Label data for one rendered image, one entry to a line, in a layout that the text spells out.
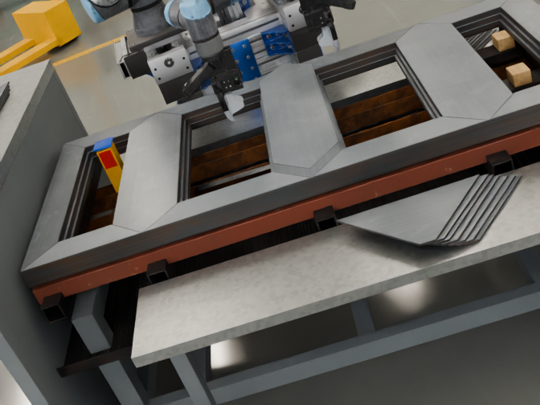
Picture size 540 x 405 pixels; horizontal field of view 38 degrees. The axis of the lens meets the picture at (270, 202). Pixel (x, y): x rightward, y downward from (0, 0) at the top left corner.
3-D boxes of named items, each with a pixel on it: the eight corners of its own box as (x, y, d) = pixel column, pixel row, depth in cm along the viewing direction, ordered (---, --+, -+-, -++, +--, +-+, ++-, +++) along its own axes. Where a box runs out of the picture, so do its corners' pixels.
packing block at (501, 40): (515, 47, 237) (513, 34, 235) (499, 52, 238) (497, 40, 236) (509, 40, 242) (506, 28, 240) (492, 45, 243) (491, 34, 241)
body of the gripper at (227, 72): (244, 90, 215) (230, 51, 209) (214, 100, 216) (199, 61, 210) (243, 79, 222) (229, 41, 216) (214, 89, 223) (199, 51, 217)
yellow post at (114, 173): (135, 198, 256) (111, 148, 247) (121, 202, 257) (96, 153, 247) (137, 190, 261) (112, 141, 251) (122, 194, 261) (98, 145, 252)
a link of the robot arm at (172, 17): (201, 14, 225) (218, 18, 216) (168, 31, 222) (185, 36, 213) (190, -12, 221) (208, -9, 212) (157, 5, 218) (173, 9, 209)
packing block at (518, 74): (532, 82, 216) (530, 69, 214) (514, 87, 217) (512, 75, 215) (525, 74, 221) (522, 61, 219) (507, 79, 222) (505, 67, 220)
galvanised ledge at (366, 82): (545, 40, 263) (543, 32, 261) (180, 161, 276) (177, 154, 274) (523, 22, 280) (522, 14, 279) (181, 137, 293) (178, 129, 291)
